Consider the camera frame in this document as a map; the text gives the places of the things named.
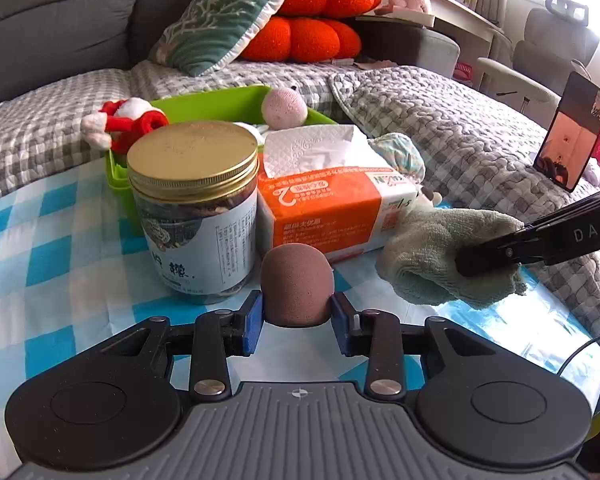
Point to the jar with gold lid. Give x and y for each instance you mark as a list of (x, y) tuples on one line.
[(195, 210)]

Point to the small white plush toy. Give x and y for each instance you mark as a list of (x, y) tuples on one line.
[(427, 196)]

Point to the black smartphone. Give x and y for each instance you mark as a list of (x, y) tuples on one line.
[(572, 132)]

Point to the blue checkered tablecloth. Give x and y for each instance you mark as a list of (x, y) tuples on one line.
[(55, 270)]

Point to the red basket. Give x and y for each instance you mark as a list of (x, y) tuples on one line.
[(463, 71)]

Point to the orange strawberry cushion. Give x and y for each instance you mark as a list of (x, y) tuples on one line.
[(305, 35)]

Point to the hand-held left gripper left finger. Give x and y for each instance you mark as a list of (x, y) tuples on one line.
[(252, 322)]

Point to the green plastic box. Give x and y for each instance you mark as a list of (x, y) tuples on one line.
[(215, 102)]

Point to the green terry cloth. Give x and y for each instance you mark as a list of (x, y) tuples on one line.
[(430, 255)]

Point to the orange tissue pack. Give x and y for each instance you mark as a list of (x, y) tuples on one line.
[(330, 205)]

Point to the red santa plush doll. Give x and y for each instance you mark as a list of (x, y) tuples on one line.
[(130, 117)]

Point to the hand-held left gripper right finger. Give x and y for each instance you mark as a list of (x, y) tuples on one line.
[(341, 325)]

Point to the teal patterned cushion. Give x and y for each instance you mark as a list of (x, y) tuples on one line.
[(220, 20)]

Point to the pink makeup sponge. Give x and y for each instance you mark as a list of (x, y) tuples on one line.
[(297, 285)]

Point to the grey sofa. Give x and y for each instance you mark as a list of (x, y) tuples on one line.
[(70, 25)]

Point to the pink round plush toy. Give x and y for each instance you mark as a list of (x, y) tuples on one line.
[(284, 107)]

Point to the white desk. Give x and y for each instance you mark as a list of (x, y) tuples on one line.
[(460, 15)]

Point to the grey office chair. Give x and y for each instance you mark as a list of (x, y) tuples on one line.
[(555, 45)]

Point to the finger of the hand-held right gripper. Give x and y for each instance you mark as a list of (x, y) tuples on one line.
[(495, 252)]

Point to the floral fabric pouch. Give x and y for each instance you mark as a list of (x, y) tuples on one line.
[(402, 157)]

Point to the grey checkered quilt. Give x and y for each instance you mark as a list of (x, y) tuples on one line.
[(45, 130), (455, 140)]

